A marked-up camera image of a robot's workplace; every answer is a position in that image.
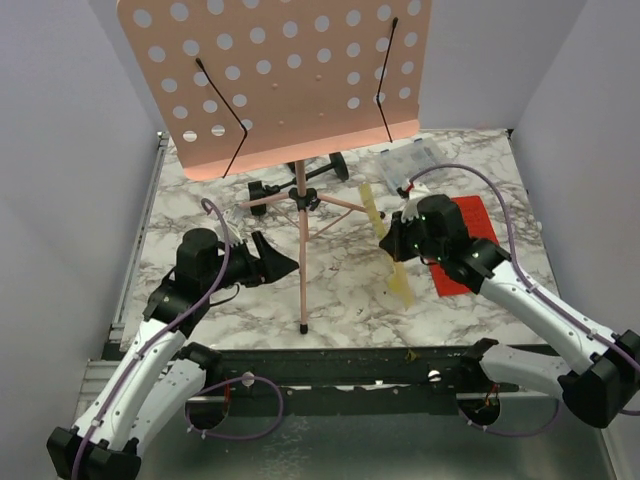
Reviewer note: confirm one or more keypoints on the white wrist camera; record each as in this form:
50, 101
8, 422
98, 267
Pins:
233, 234
412, 193

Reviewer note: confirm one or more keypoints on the pink perforated music stand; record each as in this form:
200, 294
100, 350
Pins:
246, 85

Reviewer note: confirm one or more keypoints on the aluminium frame rail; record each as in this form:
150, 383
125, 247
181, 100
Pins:
97, 374

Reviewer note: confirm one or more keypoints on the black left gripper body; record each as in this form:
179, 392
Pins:
242, 267

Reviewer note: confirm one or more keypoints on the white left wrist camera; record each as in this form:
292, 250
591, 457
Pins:
233, 234

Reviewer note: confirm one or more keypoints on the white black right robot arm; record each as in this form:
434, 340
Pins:
594, 370

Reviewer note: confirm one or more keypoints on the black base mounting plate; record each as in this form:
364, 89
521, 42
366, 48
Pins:
316, 382

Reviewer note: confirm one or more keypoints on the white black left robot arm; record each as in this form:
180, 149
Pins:
161, 370

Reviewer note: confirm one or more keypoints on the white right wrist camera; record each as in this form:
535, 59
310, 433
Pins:
412, 193

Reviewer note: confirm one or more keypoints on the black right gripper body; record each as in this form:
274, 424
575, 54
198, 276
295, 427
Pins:
396, 240

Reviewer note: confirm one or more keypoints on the clear plastic compartment box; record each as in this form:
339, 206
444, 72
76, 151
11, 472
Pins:
398, 164

